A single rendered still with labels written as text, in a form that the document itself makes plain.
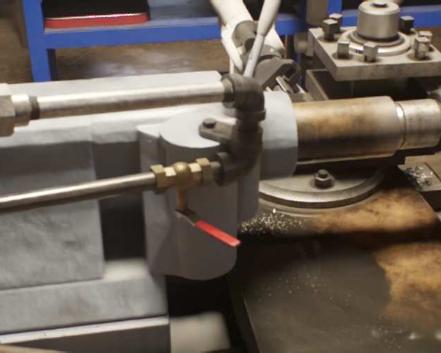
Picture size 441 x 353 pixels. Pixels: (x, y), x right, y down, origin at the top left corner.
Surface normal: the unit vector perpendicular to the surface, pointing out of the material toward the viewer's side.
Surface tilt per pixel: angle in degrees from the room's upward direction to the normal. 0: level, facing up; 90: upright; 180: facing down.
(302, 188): 0
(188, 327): 11
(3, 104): 56
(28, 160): 82
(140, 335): 90
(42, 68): 90
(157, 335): 90
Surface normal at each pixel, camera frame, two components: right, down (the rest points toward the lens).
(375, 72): 0.14, 0.50
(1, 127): 0.45, 0.60
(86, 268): 0.16, 0.10
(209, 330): 0.01, -0.77
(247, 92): 0.50, 0.20
